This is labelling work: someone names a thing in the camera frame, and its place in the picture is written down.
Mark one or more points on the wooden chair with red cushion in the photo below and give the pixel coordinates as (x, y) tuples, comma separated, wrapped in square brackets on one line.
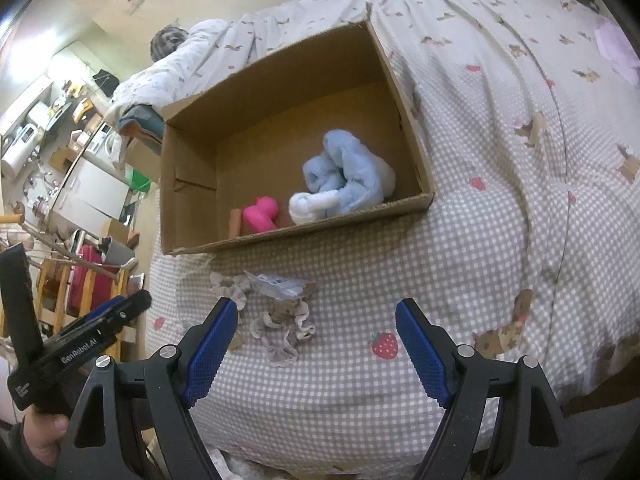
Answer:
[(82, 280)]

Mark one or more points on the person's grey trouser leg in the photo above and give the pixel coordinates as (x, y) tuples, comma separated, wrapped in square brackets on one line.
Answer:
[(605, 435)]

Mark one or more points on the white kitchen cabinet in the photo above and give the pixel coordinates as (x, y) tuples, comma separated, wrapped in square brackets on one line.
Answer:
[(95, 190)]

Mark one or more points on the small beige lace scrunchie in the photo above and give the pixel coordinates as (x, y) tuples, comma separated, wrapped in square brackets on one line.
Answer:
[(227, 287)]

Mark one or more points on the brown cardboard box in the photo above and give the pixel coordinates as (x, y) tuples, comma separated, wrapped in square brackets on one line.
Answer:
[(280, 135)]

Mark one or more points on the person's left forearm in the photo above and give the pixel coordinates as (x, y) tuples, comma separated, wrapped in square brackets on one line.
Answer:
[(12, 455)]

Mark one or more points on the white kitchen appliance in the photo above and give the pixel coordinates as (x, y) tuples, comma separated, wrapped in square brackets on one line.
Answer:
[(20, 147)]

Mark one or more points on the clear plastic package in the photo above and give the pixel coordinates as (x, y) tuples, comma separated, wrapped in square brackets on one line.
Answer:
[(275, 285)]

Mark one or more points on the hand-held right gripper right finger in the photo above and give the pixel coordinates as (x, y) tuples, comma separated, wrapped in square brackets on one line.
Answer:
[(425, 355)]

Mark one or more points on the pink scrunchie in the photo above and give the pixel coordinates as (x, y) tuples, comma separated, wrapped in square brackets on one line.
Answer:
[(261, 215)]

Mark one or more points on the large beige lace scrunchie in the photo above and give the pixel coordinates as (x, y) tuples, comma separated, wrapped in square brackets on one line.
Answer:
[(280, 332)]

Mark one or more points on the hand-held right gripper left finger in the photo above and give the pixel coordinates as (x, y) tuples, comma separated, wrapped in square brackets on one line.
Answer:
[(210, 350)]

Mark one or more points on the grey striped cushion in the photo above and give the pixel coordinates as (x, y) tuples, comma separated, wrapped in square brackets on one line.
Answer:
[(167, 42)]

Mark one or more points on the white washing machine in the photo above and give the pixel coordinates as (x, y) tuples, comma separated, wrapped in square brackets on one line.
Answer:
[(111, 142)]

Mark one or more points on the white soft scrunchie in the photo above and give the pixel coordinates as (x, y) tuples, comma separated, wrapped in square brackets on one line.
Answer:
[(306, 207)]

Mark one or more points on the printed checked bed duvet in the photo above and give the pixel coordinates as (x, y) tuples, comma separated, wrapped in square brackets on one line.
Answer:
[(475, 185)]

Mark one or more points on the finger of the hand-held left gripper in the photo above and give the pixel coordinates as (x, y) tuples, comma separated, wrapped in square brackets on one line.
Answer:
[(130, 307), (102, 310)]

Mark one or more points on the pink cloth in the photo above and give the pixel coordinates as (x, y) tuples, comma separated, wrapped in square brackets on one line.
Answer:
[(620, 50)]

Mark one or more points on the folded teal and orange blankets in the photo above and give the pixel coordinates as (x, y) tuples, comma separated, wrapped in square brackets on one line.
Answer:
[(140, 122)]

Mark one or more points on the light blue fluffy scrunchie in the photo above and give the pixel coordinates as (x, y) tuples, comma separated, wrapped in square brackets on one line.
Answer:
[(350, 170)]

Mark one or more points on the person's left hand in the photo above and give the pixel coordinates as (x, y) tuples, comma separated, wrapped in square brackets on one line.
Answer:
[(45, 435)]

